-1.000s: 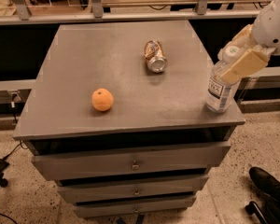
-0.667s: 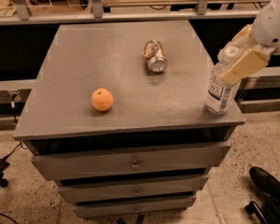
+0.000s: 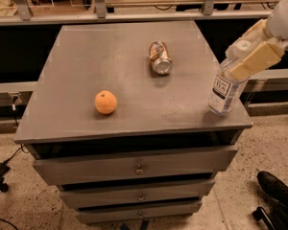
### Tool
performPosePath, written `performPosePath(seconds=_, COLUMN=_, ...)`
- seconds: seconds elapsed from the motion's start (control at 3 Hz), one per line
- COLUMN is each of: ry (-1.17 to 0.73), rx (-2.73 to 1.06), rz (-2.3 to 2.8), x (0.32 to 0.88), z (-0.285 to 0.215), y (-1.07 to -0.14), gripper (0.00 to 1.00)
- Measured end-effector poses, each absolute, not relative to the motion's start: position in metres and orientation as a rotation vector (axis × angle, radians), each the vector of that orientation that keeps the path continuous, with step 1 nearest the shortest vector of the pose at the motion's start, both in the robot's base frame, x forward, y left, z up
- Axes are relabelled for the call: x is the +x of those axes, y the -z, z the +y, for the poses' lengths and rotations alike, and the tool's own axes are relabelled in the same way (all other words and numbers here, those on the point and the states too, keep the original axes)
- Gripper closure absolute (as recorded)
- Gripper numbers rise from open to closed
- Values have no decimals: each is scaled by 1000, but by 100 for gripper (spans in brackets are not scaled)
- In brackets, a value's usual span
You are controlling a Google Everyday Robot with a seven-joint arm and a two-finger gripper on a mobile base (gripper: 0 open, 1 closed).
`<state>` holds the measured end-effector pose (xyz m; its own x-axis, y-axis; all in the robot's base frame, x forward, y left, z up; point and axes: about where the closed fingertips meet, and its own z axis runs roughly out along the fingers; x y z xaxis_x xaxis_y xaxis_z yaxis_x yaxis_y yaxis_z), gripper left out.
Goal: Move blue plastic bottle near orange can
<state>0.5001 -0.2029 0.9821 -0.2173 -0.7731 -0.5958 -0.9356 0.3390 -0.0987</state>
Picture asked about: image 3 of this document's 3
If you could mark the grey drawer cabinet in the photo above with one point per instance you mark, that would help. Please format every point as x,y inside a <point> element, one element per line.
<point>154,112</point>

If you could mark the clear plastic water bottle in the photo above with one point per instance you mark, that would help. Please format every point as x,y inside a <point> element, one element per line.
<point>227,88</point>

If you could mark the crushed orange soda can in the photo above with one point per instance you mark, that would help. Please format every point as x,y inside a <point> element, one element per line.
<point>159,58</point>

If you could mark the black chair leg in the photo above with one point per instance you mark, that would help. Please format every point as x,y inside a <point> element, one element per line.
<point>260,214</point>

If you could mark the grey drawer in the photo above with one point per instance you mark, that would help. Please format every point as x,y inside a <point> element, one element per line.
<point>144,211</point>
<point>137,193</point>
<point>131,165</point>

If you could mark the metal railing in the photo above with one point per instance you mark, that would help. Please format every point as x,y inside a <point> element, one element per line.
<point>33,12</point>

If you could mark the orange fruit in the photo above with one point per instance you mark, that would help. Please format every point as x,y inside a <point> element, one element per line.
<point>105,102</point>

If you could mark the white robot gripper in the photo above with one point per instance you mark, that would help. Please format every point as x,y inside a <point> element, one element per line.
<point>284,22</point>

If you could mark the top grey drawer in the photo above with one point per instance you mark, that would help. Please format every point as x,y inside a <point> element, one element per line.
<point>131,165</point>

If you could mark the middle grey drawer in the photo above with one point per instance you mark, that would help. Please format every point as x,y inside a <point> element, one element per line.
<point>137,193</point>

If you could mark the bottom grey drawer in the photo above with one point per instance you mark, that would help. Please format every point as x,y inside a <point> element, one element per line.
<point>144,211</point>

